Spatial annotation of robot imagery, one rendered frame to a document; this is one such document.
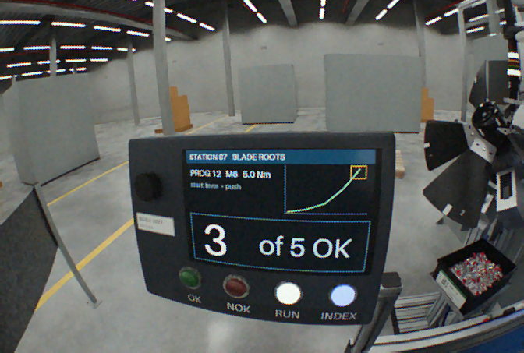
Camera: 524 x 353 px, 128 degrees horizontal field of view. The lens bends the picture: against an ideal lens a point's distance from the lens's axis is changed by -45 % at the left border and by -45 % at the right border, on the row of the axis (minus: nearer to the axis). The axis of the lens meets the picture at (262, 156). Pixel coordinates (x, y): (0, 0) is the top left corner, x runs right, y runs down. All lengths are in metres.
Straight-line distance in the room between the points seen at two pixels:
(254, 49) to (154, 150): 12.99
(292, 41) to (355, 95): 7.44
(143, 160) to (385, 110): 6.22
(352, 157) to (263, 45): 12.95
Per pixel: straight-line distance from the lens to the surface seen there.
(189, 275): 0.25
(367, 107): 6.20
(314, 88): 12.67
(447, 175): 0.83
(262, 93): 7.75
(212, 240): 0.22
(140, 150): 0.25
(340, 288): 0.22
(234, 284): 0.23
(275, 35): 13.09
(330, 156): 0.18
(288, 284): 0.22
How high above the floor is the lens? 1.29
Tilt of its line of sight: 17 degrees down
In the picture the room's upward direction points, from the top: 4 degrees counter-clockwise
